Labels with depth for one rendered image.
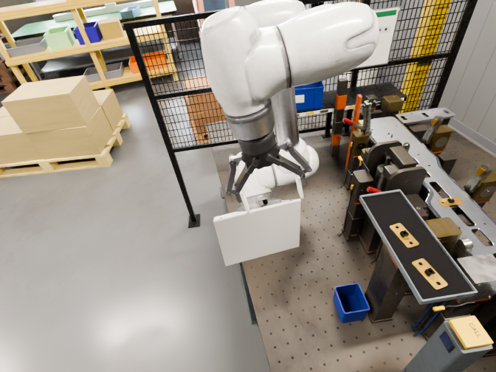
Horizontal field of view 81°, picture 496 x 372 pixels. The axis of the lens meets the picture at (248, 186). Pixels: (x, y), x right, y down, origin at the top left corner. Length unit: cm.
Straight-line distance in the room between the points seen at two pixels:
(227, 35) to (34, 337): 236
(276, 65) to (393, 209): 67
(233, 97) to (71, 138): 312
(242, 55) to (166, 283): 198
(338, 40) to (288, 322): 103
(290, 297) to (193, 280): 107
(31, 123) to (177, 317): 243
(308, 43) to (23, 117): 332
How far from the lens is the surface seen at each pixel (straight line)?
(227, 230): 121
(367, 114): 148
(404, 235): 95
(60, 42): 532
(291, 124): 121
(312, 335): 125
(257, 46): 49
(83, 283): 260
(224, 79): 49
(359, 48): 53
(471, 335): 86
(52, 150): 376
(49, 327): 254
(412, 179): 118
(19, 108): 358
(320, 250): 144
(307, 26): 51
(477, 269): 104
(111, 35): 521
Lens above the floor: 187
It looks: 42 degrees down
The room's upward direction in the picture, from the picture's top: 8 degrees counter-clockwise
